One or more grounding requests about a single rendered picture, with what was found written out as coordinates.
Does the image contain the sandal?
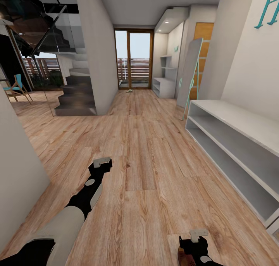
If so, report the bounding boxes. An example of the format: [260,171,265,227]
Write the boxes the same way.
[178,246,196,266]

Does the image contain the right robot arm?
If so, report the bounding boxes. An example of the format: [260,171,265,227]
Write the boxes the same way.
[179,229,223,266]

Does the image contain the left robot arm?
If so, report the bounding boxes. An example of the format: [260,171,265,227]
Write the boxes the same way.
[0,157,112,266]

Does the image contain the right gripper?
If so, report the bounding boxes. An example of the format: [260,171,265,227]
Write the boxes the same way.
[179,236,208,256]

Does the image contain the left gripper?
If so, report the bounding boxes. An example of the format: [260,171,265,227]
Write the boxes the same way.
[89,160,112,176]

